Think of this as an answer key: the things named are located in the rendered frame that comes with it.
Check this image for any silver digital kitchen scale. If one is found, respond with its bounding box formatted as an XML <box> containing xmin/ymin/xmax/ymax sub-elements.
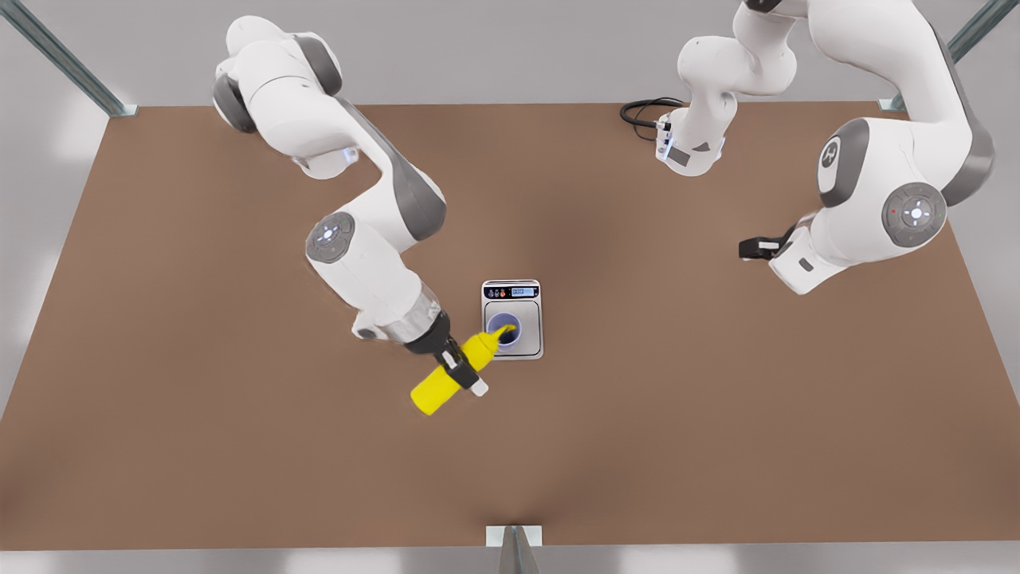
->
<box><xmin>481</xmin><ymin>279</ymin><xmax>545</xmax><ymax>361</ymax></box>

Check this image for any black cable loop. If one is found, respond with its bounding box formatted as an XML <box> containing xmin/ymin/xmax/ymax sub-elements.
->
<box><xmin>619</xmin><ymin>96</ymin><xmax>688</xmax><ymax>144</ymax></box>

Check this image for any yellow sauce bottle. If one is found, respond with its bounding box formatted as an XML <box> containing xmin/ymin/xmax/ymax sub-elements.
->
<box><xmin>410</xmin><ymin>324</ymin><xmax>518</xmax><ymax>417</ymax></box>

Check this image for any silver frame post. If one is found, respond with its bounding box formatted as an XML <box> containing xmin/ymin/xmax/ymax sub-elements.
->
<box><xmin>0</xmin><ymin>0</ymin><xmax>139</xmax><ymax>119</ymax></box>
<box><xmin>878</xmin><ymin>0</ymin><xmax>1020</xmax><ymax>113</ymax></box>
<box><xmin>485</xmin><ymin>524</ymin><xmax>543</xmax><ymax>574</ymax></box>

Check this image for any blue-purple cup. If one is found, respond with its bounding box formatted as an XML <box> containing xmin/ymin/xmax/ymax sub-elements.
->
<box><xmin>485</xmin><ymin>313</ymin><xmax>523</xmax><ymax>348</ymax></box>

